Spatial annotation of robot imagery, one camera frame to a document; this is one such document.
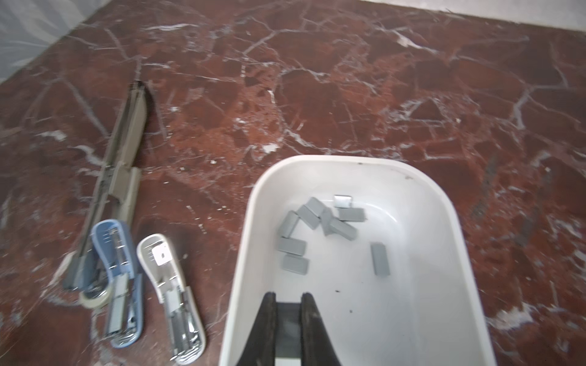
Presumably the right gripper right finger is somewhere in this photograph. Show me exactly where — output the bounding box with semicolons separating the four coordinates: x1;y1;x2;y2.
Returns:
300;293;341;366

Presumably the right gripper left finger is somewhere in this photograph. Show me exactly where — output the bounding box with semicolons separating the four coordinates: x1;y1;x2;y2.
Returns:
237;292;277;366

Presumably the grey staple strip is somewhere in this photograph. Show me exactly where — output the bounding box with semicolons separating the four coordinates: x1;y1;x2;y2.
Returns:
337;207;366;223
329;218;358;241
275;303;302;366
282;254;310;275
305;197;327;217
334;195;353;209
278;210;300;238
276;237;307;256
370;242;391;277
320;207;334;236
296;205;320;230

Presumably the small white stapler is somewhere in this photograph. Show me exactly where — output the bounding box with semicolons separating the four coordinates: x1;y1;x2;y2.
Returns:
137;233;207;365

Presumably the white oval tray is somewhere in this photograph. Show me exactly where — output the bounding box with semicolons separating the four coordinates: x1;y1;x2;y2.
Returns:
219;156;496;365

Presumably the small blue stapler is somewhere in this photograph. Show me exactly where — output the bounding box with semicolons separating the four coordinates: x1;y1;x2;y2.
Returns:
91;219;144;349

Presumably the beige black long stapler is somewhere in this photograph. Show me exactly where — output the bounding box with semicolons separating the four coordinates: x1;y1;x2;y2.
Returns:
62;80;150;309

